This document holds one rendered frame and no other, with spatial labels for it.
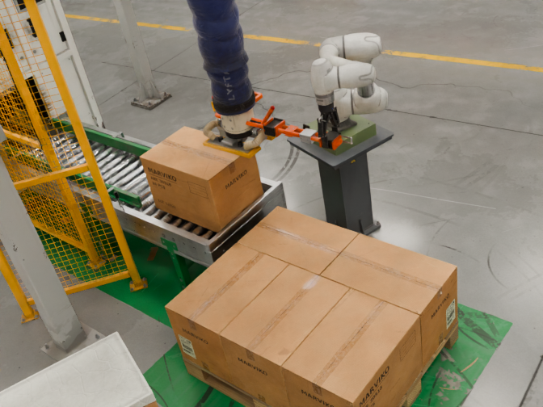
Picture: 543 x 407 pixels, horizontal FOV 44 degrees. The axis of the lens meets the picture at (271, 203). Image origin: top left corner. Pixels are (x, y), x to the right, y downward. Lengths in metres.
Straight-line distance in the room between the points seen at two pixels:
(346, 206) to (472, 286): 0.95
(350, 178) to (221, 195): 0.93
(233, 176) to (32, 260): 1.23
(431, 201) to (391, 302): 1.67
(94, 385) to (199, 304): 1.03
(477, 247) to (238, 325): 1.82
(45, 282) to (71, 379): 1.40
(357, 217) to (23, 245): 2.14
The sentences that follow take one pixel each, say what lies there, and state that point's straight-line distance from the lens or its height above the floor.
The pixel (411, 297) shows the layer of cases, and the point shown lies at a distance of 3.42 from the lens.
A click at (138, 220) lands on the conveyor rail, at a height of 0.57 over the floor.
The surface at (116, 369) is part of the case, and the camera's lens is 2.76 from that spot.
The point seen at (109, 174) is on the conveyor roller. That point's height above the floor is 0.54.
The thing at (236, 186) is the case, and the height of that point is 0.79.
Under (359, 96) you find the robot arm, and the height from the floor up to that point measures 1.08.
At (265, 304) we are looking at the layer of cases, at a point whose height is 0.54.
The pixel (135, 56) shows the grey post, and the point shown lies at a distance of 6.94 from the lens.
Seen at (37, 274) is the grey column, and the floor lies 0.64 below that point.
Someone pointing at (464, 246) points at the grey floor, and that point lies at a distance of 4.55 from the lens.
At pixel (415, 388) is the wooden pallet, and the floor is 0.09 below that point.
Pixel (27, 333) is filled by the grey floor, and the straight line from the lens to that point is 4.75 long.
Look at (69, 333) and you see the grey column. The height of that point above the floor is 0.14.
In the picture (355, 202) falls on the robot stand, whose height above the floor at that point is 0.29.
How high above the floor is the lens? 2.95
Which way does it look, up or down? 35 degrees down
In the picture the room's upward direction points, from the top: 12 degrees counter-clockwise
